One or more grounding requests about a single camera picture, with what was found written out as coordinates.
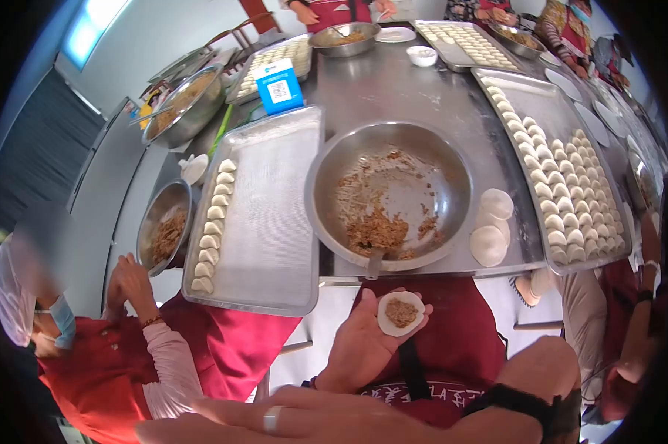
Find heap of meat filling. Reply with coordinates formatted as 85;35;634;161
151;208;188;266

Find dense rows of dumplings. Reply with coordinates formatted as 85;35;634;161
485;83;628;266

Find person's right hand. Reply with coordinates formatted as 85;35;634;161
135;384;485;444

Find steel spoon handle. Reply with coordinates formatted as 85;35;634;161
365;247;385;281

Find person's body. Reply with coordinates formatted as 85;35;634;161
303;276;509;431

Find dark ribbed shutter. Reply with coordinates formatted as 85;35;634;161
0;67;106;231

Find wooden chair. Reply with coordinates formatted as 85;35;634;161
203;11;285;73

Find person's right ring finger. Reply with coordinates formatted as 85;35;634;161
189;396;379;437

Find single row of dumplings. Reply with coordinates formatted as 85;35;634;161
191;159;238;295

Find deep steel bowl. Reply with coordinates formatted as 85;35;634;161
141;63;226;151

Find leftover meat filling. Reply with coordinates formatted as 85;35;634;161
334;150;446;262

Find person's left hand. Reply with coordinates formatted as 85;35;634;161
313;287;435;396

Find small white bowl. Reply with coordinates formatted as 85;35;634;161
405;46;438;68

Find person's right little finger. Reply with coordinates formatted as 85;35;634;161
272;385;379;408

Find long steel tray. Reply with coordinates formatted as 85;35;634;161
472;68;634;276

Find wide steel filling bowl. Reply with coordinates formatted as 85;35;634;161
304;120;475;273

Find person's left fingers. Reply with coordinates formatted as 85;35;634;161
392;302;435;350

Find green stick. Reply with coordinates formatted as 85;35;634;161
208;104;234;159

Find chopsticks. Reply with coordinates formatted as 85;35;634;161
128;105;175;126

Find shallow steel bowl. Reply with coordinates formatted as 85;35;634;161
486;22;548;61

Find blue and white card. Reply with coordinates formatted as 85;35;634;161
252;58;305;116

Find person's left thumb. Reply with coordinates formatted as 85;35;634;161
360;287;408;313

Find round dough wrapper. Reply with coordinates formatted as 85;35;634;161
377;291;426;337
474;208;511;248
480;188;515;221
469;225;508;268

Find steel bowl with filling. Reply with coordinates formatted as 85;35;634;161
308;21;382;58

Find batch of flat dumplings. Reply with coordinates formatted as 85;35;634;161
417;23;520;71

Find small steel bowl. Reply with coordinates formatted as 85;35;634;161
136;179;194;277

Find bright window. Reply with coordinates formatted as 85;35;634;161
62;0;132;72

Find dab of meat filling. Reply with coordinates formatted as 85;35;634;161
385;299;419;328

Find batch of pale dumplings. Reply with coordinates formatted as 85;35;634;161
237;40;311;98

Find black wrist band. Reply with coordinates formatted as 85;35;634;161
460;383;583;444

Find person's right middle finger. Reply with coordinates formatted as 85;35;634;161
135;417;368;444

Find steel tray with mesh liner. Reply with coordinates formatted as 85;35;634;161
181;105;326;318

